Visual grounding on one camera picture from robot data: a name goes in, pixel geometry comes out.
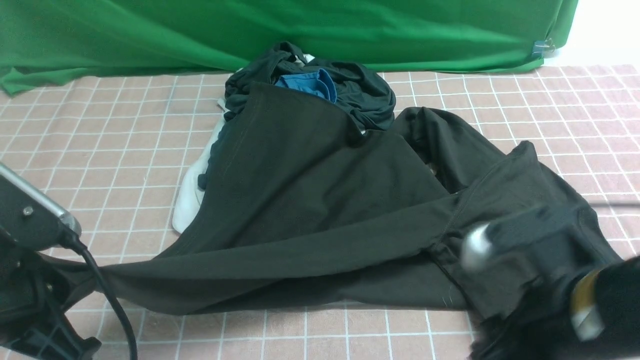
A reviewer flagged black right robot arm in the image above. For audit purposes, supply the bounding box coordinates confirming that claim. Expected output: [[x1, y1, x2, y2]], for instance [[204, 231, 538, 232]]
[[470, 256, 640, 360]]

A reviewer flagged dark teal gray shirt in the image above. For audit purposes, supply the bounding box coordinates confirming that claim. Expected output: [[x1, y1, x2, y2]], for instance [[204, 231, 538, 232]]
[[198, 42, 397, 191]]

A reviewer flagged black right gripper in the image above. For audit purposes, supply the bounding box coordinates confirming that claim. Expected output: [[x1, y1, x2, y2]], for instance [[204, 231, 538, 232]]
[[470, 250, 601, 360]]

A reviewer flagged blue shirt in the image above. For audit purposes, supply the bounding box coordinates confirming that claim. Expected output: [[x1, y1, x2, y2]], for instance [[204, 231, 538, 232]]
[[274, 68, 338, 104]]

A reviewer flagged white shirt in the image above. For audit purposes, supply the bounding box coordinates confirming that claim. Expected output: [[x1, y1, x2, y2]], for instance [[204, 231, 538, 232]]
[[172, 52, 316, 235]]

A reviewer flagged blue binder clip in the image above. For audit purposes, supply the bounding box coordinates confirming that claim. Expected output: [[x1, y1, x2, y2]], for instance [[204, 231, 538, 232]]
[[531, 38, 556, 59]]

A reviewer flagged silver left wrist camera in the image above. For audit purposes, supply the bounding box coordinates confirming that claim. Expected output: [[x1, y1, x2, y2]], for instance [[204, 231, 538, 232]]
[[0, 163, 83, 252]]

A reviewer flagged dark gray long-sleeved shirt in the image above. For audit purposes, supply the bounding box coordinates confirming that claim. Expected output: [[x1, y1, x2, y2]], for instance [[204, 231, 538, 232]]
[[47, 82, 626, 321]]

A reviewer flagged green backdrop cloth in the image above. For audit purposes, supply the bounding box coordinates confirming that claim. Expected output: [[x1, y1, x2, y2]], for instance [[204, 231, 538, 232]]
[[0, 0, 578, 96]]

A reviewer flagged pink checkered tablecloth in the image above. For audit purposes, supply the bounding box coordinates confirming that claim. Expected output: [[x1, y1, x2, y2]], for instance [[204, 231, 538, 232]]
[[0, 64, 640, 360]]

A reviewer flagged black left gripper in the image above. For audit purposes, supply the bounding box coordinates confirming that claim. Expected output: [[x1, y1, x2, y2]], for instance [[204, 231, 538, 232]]
[[0, 234, 102, 360]]

